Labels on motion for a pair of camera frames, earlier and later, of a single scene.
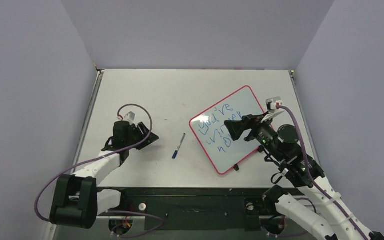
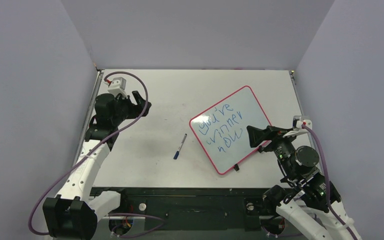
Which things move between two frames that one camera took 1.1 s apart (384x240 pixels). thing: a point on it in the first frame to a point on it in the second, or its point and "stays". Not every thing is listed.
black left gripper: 151,138 to 136,110
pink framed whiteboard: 215,138 stays
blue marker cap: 174,154 stays
